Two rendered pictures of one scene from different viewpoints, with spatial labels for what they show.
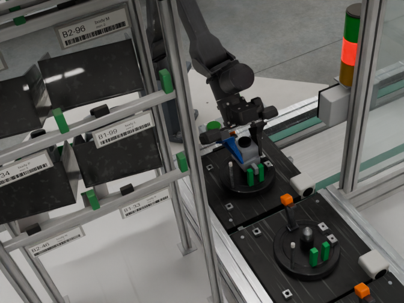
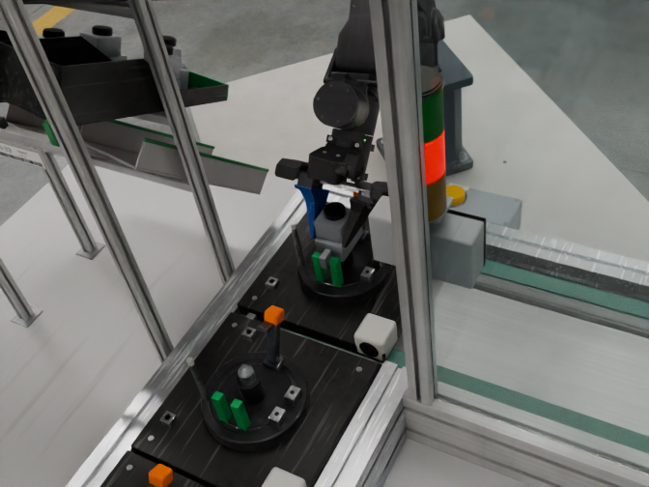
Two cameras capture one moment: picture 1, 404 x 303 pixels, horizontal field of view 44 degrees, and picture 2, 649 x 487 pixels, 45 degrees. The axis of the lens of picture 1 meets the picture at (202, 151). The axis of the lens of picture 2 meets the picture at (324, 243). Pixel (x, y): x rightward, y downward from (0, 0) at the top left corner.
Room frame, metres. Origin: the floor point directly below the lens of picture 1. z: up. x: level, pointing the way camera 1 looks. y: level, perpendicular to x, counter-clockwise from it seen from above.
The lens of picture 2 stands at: (0.36, -0.75, 1.81)
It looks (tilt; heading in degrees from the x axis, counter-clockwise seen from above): 44 degrees down; 56
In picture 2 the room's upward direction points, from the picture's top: 11 degrees counter-clockwise
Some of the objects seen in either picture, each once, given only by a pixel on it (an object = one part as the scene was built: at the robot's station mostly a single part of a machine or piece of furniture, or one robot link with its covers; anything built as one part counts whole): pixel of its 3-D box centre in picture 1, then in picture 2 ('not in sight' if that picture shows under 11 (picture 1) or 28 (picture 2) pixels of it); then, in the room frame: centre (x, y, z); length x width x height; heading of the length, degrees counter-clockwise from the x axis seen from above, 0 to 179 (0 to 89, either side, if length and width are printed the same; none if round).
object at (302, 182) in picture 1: (302, 186); (376, 337); (0.77, -0.23, 0.97); 0.05 x 0.05 x 0.04; 20
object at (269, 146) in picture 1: (247, 178); (346, 273); (0.83, -0.10, 0.96); 0.24 x 0.24 x 0.02; 20
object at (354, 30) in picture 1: (358, 24); not in sight; (0.78, -0.32, 1.38); 0.05 x 0.05 x 0.05
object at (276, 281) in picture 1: (306, 239); (249, 385); (0.59, -0.19, 1.01); 0.24 x 0.24 x 0.13; 20
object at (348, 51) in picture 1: (355, 47); not in sight; (0.78, -0.32, 1.33); 0.05 x 0.05 x 0.05
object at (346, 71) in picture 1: (352, 69); not in sight; (0.78, -0.32, 1.28); 0.05 x 0.05 x 0.05
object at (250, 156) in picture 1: (247, 153); (334, 231); (0.82, -0.11, 1.06); 0.08 x 0.04 x 0.07; 20
